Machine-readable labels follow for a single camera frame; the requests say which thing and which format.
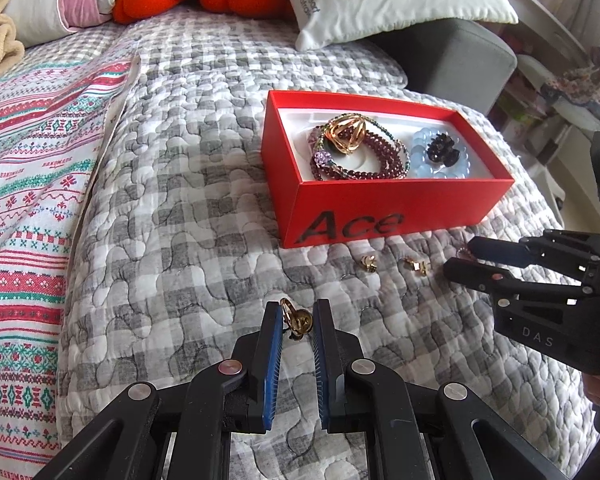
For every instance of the striped patterned blanket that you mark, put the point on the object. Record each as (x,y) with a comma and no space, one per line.
(30,185)

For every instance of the grey checked quilt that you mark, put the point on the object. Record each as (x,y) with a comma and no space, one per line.
(180,185)

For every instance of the rose gold earring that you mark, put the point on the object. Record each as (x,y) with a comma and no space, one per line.
(462,252)

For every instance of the black hair clip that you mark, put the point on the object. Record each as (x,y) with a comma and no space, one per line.
(440,149)

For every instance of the floral cloth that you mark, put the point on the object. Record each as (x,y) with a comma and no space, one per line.
(585,85)

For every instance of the red cardboard box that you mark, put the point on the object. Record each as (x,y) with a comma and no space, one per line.
(380,210)

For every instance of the large gold openwork ornament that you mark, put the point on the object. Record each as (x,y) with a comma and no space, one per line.
(347,135)

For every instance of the white office chair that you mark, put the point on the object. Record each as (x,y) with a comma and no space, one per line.
(532,67)

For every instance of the pink trimmed white pillow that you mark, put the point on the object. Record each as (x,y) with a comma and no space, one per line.
(45,5)

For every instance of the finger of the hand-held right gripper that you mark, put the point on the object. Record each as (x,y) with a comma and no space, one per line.
(505,253)
(480,276)

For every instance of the grey ottoman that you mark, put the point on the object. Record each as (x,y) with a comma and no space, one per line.
(460,65)

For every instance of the small gold earring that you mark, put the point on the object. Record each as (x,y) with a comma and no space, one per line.
(416,265)
(369,263)

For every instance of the white wall shelf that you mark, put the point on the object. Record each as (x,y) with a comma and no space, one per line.
(545,0)

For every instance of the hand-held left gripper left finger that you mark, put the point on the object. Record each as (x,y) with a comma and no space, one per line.
(271,360)

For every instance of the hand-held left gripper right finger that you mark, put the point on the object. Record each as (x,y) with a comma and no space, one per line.
(322,360)

